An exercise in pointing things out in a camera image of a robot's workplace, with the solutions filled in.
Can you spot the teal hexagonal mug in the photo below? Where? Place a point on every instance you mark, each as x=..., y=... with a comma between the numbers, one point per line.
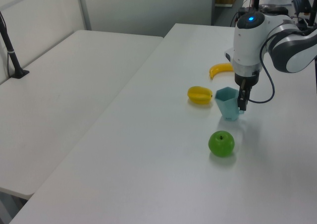
x=227, y=107

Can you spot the green apple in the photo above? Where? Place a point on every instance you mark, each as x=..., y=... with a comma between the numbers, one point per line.
x=221, y=144

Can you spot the yellow starfruit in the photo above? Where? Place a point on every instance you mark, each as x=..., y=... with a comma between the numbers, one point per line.
x=199, y=95

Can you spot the black pole with base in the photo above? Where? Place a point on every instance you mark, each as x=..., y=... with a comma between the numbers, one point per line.
x=12, y=55

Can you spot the black bag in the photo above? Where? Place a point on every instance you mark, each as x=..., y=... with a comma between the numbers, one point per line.
x=273, y=9

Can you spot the black office chair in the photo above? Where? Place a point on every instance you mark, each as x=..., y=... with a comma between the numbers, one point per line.
x=302, y=4

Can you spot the white partition frame post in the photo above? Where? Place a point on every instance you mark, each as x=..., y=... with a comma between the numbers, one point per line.
x=83, y=8

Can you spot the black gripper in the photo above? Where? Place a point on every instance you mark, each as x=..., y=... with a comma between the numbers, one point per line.
x=246, y=80

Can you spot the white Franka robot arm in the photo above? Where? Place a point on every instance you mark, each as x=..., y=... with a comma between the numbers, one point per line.
x=247, y=48

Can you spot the yellow banana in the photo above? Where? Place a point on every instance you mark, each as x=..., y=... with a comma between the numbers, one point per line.
x=220, y=68

